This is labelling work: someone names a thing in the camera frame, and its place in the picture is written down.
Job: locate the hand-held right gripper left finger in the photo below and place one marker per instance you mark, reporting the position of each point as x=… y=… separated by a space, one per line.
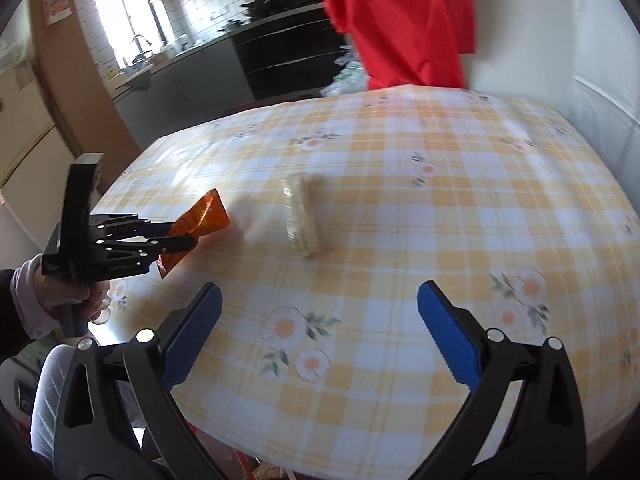
x=192 y=335

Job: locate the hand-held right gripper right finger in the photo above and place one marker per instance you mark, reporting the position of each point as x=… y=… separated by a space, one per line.
x=447 y=335

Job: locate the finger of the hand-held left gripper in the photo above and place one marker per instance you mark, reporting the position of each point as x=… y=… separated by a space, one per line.
x=170 y=245
x=130 y=225

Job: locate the orange plastic wrapper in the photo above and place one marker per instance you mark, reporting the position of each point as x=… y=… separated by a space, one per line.
x=205 y=217

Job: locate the clear plastic wrapper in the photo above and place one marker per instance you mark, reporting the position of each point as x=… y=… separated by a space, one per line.
x=300 y=215

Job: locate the person's left hand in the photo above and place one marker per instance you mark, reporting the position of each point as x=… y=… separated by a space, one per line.
x=97 y=295

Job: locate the beige refrigerator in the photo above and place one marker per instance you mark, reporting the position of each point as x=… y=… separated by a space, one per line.
x=30 y=160

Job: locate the checked floral tablecloth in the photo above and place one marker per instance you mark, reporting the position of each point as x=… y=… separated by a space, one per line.
x=450 y=210

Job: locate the grey lower kitchen cabinets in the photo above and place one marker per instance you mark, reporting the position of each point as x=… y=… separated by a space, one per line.
x=200 y=85

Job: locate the person's white trouser leg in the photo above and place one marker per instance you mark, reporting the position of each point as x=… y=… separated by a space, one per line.
x=47 y=400

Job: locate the steel kitchen faucet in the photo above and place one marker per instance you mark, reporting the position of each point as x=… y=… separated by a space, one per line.
x=136 y=37

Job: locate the kitchen window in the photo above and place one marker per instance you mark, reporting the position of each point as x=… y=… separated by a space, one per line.
x=125 y=15

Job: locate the black built-in oven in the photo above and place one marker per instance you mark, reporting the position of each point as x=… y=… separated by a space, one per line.
x=290 y=60

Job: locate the crumpled plastic bags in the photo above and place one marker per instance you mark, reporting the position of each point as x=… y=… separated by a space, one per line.
x=345 y=80

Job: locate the red hanging apron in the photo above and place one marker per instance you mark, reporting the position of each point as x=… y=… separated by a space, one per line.
x=395 y=20

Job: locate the wooden door frame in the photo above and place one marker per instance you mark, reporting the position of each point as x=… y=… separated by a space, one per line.
x=65 y=90

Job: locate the wall poster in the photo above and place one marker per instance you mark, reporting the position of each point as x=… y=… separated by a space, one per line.
x=57 y=5

